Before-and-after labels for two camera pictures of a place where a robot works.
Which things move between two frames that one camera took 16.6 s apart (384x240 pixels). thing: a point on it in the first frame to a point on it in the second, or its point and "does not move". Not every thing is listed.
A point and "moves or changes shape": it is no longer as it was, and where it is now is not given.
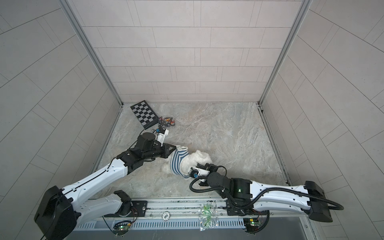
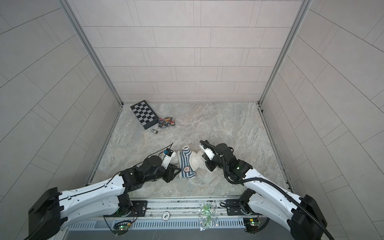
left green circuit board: [121, 227] does not move
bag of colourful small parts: [164, 122] does not move
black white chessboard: [145, 114] does not move
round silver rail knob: [166, 215] does not move
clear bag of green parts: [208, 216] does not move
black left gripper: [164, 149] to [169, 176]
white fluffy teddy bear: [190, 161] moves or changes shape
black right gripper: [210, 168] to [208, 162]
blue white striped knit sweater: [179, 152] moves or changes shape
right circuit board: [252, 224] does not move
